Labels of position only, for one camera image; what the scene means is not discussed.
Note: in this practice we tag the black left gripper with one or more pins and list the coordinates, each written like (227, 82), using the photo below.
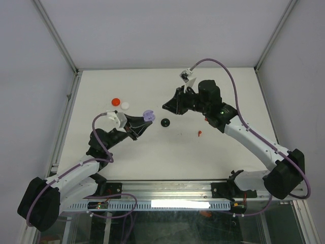
(135, 126)

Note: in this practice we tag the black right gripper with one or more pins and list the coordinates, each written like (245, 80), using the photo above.
(176, 105)

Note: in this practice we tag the white round charging case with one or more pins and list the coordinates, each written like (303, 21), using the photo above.
(125, 106)

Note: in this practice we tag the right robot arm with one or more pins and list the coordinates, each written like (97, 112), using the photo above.
(284, 168)

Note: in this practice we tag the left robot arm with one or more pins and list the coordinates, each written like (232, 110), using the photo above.
(45, 199)

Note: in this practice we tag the orange round charging case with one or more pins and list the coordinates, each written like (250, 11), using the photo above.
(115, 102)

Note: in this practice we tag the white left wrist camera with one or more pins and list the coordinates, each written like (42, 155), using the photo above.
(118, 119)

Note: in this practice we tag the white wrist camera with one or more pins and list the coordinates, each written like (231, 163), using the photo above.
(118, 119)
(189, 78)

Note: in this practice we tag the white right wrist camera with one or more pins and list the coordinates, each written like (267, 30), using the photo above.
(189, 78)

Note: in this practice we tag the aluminium mounting rail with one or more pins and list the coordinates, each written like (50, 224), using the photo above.
(171, 189)

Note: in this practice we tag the aluminium frame post left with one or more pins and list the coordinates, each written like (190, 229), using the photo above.
(38, 5)

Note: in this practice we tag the aluminium frame post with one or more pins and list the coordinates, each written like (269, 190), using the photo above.
(276, 32)
(38, 5)

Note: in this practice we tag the white slotted cable duct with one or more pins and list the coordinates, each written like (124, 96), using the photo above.
(154, 205)

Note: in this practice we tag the aluminium frame post right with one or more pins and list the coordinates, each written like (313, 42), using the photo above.
(276, 32)

